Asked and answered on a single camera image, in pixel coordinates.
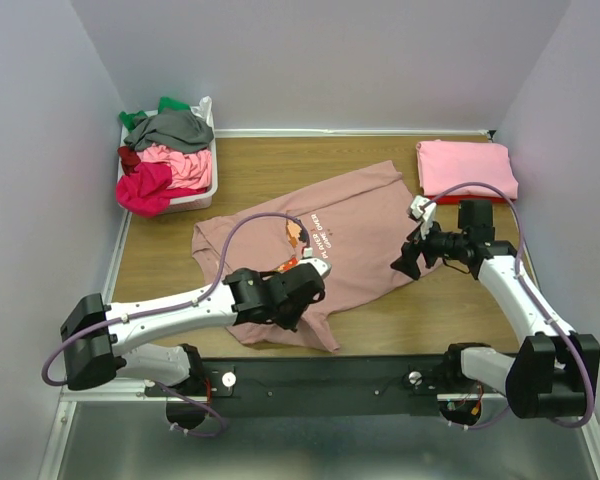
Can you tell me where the folded red t-shirt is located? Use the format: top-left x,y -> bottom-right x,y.
436,195 -> 506,205

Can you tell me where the white laundry basket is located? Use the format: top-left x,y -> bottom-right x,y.
117,96 -> 219,215

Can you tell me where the green t-shirt in basket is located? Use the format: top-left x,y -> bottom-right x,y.
118,96 -> 190,132

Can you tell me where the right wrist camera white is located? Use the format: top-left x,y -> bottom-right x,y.
407,195 -> 437,239

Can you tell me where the magenta t-shirt in basket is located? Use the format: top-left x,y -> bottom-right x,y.
116,162 -> 207,217

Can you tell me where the pink t-shirt in basket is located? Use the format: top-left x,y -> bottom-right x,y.
138,144 -> 213,190

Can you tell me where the grey t-shirt in basket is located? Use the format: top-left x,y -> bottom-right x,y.
123,109 -> 214,154

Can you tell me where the dusty pink printed t-shirt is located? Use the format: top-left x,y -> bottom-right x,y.
192,161 -> 415,352

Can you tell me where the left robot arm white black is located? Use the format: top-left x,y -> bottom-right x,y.
60,258 -> 331,391

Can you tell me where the aluminium frame rail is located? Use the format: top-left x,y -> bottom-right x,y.
38,213 -> 131,480

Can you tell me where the dark red t-shirt in basket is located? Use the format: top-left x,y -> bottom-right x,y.
117,146 -> 141,176

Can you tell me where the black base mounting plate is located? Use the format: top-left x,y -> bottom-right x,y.
144,354 -> 501,431

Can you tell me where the folded light pink t-shirt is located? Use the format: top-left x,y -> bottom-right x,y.
416,140 -> 518,200

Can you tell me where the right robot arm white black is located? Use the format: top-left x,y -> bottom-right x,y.
391,196 -> 600,428

